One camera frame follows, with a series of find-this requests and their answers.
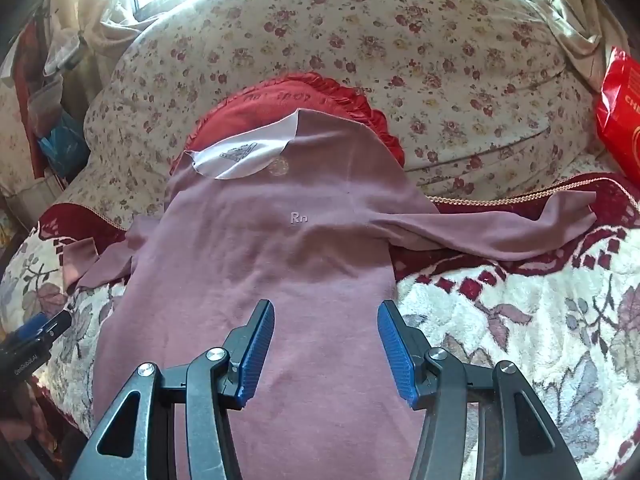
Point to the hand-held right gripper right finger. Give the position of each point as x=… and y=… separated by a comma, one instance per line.
x=395, y=350

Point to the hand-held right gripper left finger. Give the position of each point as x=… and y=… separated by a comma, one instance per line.
x=256, y=350

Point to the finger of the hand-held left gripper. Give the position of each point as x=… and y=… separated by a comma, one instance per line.
x=35, y=326

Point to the pink long-sleeved shirt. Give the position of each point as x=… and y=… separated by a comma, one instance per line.
x=300, y=260

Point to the red and white printed blanket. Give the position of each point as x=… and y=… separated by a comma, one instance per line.
x=525, y=320

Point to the blue plastic bag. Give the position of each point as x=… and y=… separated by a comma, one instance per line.
x=62, y=142

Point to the red ruffled pillow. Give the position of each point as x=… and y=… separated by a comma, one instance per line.
x=250, y=105

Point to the floral beige pillow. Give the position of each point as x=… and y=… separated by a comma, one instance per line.
x=425, y=60

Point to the red plastic bag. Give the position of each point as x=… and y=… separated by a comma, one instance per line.
x=622, y=115

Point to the beige cloth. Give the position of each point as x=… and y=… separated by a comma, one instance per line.
x=575, y=20

